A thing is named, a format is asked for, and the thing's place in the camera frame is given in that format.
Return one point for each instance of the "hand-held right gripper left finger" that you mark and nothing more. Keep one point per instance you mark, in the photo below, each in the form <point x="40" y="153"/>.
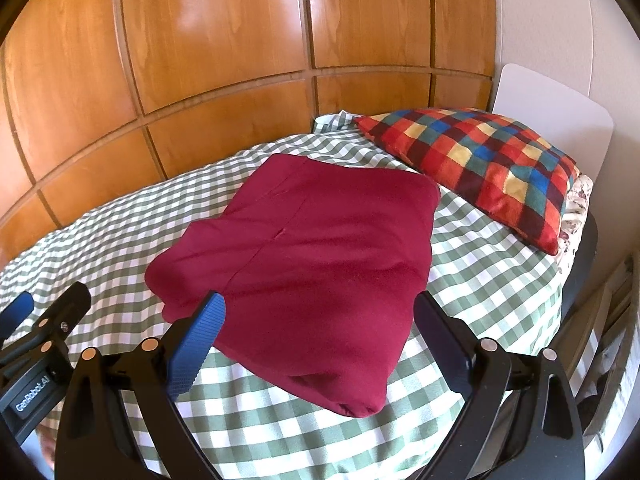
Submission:
<point x="200" y="340"/>

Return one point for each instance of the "maroon fleece garment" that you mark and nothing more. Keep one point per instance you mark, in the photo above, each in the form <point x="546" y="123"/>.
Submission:
<point x="320" y="260"/>

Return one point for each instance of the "pale slatted frame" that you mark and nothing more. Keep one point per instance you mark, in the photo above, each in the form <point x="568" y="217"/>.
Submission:
<point x="612" y="340"/>

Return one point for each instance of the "floral cloth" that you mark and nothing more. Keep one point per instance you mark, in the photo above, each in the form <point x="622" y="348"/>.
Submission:
<point x="575" y="215"/>

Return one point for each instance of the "wooden panelled wardrobe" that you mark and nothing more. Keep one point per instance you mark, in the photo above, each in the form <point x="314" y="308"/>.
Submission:
<point x="225" y="60"/>

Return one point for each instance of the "green checkered bed sheet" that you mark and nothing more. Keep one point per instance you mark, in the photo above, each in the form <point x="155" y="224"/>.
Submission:
<point x="475" y="270"/>

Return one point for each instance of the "multicolour plaid pillow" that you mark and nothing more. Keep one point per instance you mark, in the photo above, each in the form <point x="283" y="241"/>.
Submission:
<point x="475" y="165"/>

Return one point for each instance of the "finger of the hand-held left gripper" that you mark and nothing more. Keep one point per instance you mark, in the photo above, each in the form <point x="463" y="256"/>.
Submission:
<point x="70" y="305"/>
<point x="17" y="306"/>

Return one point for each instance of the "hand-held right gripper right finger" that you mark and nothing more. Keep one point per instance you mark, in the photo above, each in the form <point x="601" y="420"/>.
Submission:
<point x="440" y="340"/>

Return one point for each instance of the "white headboard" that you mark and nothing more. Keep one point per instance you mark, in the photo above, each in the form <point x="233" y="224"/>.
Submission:
<point x="550" y="110"/>

